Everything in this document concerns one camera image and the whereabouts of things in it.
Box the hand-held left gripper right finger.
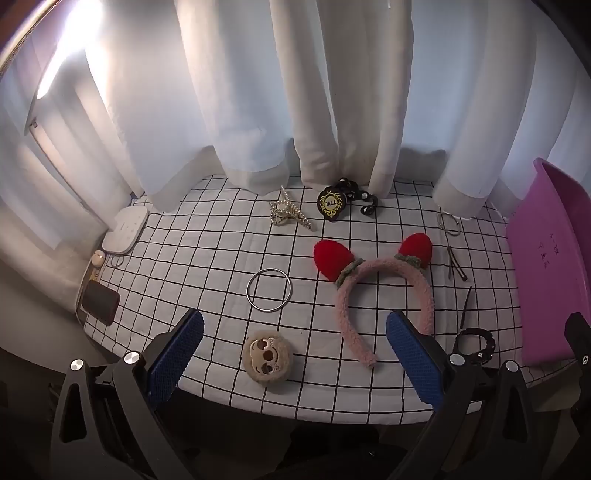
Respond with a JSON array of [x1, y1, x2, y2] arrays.
[[385, 310, 550, 480]]

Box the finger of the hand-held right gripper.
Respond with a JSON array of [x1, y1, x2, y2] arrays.
[[566, 312, 591, 367]]

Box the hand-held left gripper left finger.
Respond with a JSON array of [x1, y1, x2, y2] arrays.
[[50, 308, 206, 480]]

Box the black badge with gold embroidery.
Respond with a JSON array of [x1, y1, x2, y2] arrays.
[[317, 185, 348, 221]]

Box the pink headband with red ears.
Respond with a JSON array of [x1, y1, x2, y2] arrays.
[[313, 233, 435, 368]]

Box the purple plastic basket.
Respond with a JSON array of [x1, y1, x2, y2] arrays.
[[505, 158, 591, 370]]

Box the long black hairpin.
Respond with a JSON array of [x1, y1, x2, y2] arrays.
[[458, 286, 472, 334]]

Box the beige plush round hair clip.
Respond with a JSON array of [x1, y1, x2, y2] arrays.
[[241, 330, 293, 387]]

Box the silver bangle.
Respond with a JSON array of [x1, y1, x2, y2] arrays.
[[246, 270, 293, 313]]

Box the white checked tablecloth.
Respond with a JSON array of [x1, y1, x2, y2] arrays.
[[83, 173, 583, 425]]

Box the black cloud-print ribbon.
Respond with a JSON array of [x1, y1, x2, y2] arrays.
[[333, 178, 379, 219]]

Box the pearl hair claw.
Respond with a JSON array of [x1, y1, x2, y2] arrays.
[[269, 185, 313, 232]]

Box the white sheer curtain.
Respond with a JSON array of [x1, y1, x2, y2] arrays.
[[0, 0, 591, 217]]

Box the cream curtain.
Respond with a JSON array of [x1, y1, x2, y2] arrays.
[[270, 0, 411, 195]]

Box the black bracelet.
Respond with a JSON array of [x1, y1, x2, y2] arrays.
[[452, 327, 497, 367]]

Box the silver wire hoops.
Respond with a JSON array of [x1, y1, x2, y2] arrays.
[[438, 210, 462, 238]]

